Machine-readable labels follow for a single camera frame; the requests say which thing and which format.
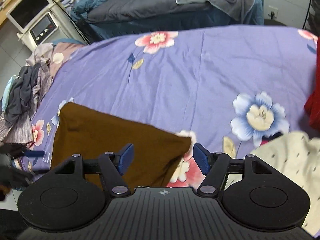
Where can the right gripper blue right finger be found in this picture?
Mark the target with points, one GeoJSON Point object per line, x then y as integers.
{"type": "Point", "coordinates": [203, 158]}

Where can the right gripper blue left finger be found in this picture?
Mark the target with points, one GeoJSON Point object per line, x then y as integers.
{"type": "Point", "coordinates": [124, 158]}

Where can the brown knit sweater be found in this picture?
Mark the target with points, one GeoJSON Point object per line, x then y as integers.
{"type": "Point", "coordinates": [89, 133]}

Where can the striped mauve garment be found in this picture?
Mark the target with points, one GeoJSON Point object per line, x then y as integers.
{"type": "Point", "coordinates": [22, 131]}

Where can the purple floral bed sheet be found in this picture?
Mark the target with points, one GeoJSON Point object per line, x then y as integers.
{"type": "Point", "coordinates": [231, 89]}

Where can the light blue face mask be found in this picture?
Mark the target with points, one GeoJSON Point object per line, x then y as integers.
{"type": "Point", "coordinates": [5, 97]}

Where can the dark grey garment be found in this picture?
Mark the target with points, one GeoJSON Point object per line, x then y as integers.
{"type": "Point", "coordinates": [21, 94]}

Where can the cream dotted garment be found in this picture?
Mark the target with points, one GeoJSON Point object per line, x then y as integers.
{"type": "Point", "coordinates": [296, 155]}

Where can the red garment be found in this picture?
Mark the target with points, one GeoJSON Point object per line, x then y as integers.
{"type": "Point", "coordinates": [312, 105]}

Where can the pink polka dot pillow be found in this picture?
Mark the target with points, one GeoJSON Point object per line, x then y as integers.
{"type": "Point", "coordinates": [61, 54]}

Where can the dark blue grey duvet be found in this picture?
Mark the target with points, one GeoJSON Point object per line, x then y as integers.
{"type": "Point", "coordinates": [103, 19]}

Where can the white appliance with knobs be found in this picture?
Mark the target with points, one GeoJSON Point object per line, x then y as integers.
{"type": "Point", "coordinates": [52, 25]}

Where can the black metal rack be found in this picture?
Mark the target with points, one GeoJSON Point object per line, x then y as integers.
{"type": "Point", "coordinates": [311, 22]}

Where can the white monitor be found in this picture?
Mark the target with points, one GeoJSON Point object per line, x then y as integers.
{"type": "Point", "coordinates": [24, 12]}

